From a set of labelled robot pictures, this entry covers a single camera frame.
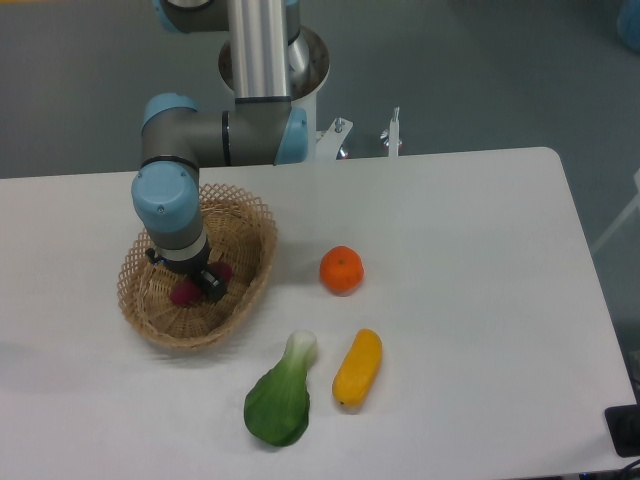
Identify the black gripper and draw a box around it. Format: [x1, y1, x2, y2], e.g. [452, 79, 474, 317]
[145, 238, 227, 303]

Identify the purple sweet potato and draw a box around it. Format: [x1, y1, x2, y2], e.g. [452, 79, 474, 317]
[169, 261, 233, 305]

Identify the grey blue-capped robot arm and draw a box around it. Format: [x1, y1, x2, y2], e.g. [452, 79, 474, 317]
[131, 1, 309, 305]

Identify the woven wicker basket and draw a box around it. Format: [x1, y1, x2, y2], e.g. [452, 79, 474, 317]
[117, 184, 278, 350]

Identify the orange mandarin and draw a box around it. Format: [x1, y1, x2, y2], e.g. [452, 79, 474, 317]
[319, 245, 365, 295]

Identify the green bok choy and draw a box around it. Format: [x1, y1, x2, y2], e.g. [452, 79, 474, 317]
[243, 330, 318, 447]

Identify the yellow mango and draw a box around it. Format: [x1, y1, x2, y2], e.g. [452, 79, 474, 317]
[332, 329, 383, 410]

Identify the black device at table edge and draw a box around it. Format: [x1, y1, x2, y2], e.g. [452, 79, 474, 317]
[604, 404, 639, 458]

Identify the white base bracket frame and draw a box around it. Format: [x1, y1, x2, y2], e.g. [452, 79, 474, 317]
[313, 106, 403, 163]

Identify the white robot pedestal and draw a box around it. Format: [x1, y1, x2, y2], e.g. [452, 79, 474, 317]
[218, 25, 330, 166]

